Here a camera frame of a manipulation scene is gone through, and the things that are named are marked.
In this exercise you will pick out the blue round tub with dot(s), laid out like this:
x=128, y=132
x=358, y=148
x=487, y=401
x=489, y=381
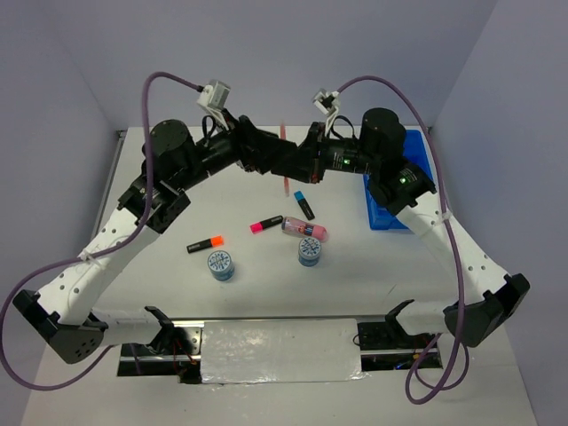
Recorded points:
x=309, y=251
x=221, y=265

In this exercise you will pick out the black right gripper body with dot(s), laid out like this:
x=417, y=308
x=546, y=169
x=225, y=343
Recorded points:
x=339, y=154

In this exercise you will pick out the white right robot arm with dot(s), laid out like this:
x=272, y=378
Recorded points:
x=487, y=294

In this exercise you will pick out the blue compartment tray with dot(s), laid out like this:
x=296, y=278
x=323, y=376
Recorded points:
x=397, y=180

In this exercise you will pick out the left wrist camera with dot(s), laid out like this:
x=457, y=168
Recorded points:
x=212, y=99

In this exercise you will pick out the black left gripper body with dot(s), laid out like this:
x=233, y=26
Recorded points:
x=224, y=149

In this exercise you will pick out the pink black highlighter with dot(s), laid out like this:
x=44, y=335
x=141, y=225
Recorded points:
x=266, y=224

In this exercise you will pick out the pink tube of pins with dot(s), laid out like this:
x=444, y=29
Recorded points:
x=300, y=228

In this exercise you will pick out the silver foil plate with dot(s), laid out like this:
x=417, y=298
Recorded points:
x=280, y=351

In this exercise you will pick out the thin orange pen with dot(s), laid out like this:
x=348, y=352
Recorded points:
x=283, y=134

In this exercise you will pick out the orange black highlighter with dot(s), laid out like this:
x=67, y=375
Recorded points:
x=209, y=243

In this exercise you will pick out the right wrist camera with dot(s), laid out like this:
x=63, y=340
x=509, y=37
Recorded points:
x=329, y=104

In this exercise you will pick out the blue black highlighter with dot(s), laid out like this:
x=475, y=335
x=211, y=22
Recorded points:
x=304, y=205

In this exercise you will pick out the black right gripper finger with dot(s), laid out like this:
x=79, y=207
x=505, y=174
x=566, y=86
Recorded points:
x=309, y=149
x=297, y=168

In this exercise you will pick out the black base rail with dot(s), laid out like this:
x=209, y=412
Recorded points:
x=382, y=348

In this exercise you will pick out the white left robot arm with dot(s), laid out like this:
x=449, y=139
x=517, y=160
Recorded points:
x=62, y=311

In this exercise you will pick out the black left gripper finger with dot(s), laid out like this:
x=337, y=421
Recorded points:
x=264, y=153
x=252, y=133

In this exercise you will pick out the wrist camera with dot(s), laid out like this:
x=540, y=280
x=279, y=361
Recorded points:
x=212, y=99
x=329, y=104

